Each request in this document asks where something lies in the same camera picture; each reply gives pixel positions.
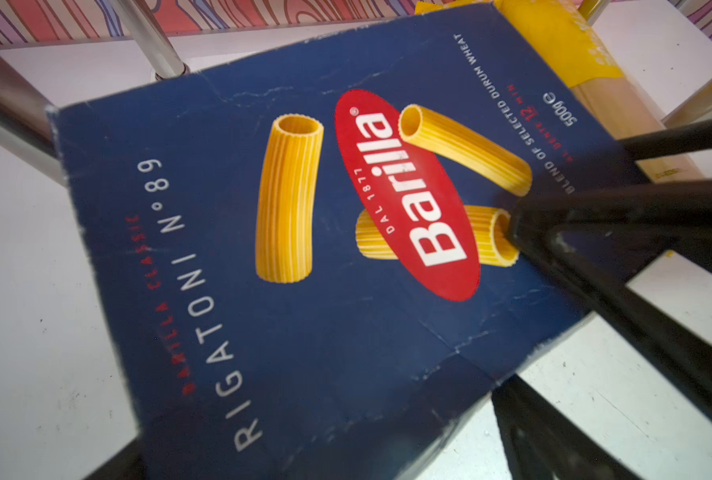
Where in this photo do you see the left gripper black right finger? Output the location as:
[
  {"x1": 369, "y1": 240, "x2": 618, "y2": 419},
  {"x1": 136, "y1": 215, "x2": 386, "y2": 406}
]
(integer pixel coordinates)
[{"x1": 492, "y1": 376, "x2": 638, "y2": 479}]

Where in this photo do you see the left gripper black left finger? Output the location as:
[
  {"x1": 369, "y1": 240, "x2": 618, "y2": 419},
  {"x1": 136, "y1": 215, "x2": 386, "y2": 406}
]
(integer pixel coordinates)
[{"x1": 85, "y1": 439, "x2": 145, "y2": 480}]

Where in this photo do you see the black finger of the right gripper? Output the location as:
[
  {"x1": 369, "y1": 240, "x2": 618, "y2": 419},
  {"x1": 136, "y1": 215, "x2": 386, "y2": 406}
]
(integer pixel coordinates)
[
  {"x1": 507, "y1": 180, "x2": 712, "y2": 422},
  {"x1": 619, "y1": 119, "x2": 712, "y2": 161}
]

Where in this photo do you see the yellow Pastatime spaghetti bag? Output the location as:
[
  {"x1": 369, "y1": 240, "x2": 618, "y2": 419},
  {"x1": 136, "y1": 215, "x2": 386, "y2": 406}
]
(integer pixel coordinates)
[{"x1": 414, "y1": 0, "x2": 705, "y2": 184}]

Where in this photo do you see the blue Barilla rigatoni box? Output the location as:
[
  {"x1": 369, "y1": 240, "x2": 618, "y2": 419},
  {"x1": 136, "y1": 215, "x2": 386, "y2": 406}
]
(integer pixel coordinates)
[{"x1": 49, "y1": 4, "x2": 645, "y2": 479}]

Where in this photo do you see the white two-tier shelf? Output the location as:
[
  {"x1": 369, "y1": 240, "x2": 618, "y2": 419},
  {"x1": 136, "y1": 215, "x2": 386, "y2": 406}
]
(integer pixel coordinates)
[{"x1": 0, "y1": 0, "x2": 712, "y2": 187}]

